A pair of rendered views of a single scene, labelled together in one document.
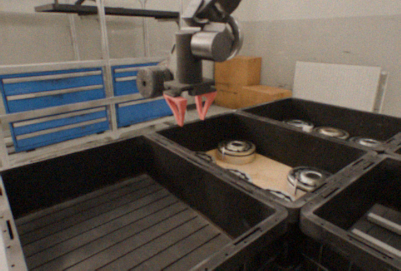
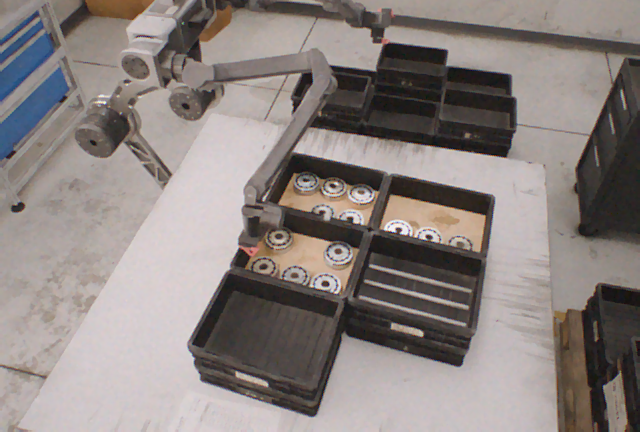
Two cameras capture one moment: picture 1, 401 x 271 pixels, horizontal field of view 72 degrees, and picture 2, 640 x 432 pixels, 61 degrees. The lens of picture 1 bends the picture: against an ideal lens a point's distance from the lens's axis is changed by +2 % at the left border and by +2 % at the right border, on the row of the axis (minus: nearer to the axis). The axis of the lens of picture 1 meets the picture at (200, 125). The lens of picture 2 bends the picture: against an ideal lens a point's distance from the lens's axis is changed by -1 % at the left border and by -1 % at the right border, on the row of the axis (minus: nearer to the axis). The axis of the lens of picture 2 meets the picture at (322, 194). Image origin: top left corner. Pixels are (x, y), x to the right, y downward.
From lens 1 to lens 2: 1.38 m
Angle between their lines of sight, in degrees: 38
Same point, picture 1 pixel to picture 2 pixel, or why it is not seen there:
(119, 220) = (253, 331)
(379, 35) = not seen: outside the picture
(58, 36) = not seen: outside the picture
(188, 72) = (256, 231)
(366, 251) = (372, 307)
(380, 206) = (373, 254)
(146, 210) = (261, 318)
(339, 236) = (363, 304)
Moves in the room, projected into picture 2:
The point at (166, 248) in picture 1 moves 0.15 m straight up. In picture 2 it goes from (289, 333) to (287, 307)
